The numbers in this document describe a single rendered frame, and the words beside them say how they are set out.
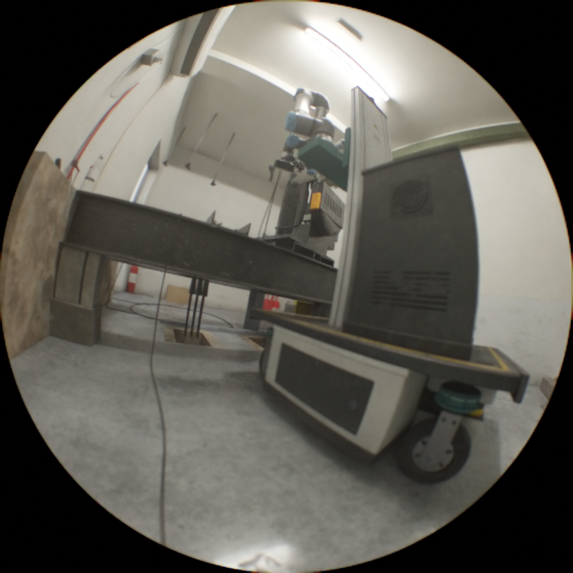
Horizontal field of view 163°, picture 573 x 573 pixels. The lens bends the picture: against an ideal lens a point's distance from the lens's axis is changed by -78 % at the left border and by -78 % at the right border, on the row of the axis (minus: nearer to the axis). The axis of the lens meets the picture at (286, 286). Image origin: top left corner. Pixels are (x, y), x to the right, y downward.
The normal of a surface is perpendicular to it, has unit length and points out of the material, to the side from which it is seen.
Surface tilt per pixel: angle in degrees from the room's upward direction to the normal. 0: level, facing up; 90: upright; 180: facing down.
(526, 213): 90
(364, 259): 90
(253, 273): 90
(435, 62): 180
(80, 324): 90
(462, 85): 180
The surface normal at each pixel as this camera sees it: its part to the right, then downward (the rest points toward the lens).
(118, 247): 0.56, 0.04
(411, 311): -0.80, -0.19
